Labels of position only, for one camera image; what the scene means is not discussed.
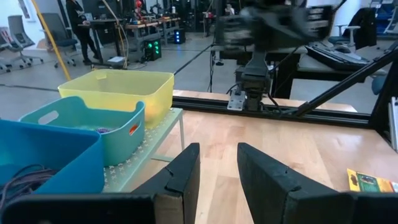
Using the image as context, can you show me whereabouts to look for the black aluminium table frame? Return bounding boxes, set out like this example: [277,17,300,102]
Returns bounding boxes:
[172,46,398,147]

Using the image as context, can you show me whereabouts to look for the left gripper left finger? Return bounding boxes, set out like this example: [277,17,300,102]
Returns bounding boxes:
[132,142,201,224]

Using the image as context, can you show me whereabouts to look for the white floor box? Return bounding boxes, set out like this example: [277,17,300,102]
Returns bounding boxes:
[107,55,127,68]

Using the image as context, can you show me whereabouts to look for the blue office chair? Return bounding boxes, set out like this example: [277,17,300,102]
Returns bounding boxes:
[374,0,398,35]
[371,74,388,96]

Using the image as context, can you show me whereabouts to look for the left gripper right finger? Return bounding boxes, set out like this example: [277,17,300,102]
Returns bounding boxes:
[236,142,355,224]

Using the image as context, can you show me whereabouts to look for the computer tower green lights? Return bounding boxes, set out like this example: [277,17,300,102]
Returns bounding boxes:
[142,39,162,62]

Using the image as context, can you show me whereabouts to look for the black keyboard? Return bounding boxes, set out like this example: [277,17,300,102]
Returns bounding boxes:
[305,42,371,72]

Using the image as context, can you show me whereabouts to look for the dark office chair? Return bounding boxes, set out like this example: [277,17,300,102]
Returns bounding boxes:
[39,12,79,68]

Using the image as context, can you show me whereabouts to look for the wooden workshop desk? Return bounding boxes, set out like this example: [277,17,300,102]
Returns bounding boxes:
[77,17,181,65]

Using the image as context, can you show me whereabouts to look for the silver mounting plate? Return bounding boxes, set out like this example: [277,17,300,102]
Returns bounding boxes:
[226,91,247,111]

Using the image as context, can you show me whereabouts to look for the blue plastic bin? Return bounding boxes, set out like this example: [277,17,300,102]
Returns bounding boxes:
[0,119,106,195]

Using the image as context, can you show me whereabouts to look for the computer tower blue lights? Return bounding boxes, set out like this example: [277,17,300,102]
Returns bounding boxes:
[173,28,187,45]

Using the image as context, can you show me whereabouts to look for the yellow hanging cable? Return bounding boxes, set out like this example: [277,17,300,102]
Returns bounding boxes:
[30,0,73,82]

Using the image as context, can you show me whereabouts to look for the grey office chair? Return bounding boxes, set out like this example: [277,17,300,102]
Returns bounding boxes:
[0,14,44,74]

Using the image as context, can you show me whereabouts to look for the yellow plastic bin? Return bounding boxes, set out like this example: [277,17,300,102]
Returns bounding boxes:
[58,68,175,130]

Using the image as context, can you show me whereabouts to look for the yellow Crayola crayon box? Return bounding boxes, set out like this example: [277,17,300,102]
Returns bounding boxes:
[144,93,174,128]
[346,167,398,194]

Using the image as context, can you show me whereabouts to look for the teal plastic bin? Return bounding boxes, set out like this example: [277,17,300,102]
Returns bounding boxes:
[18,95,146,167]

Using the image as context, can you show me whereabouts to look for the chair with black jacket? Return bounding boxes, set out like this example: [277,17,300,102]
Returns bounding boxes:
[328,6,379,50]

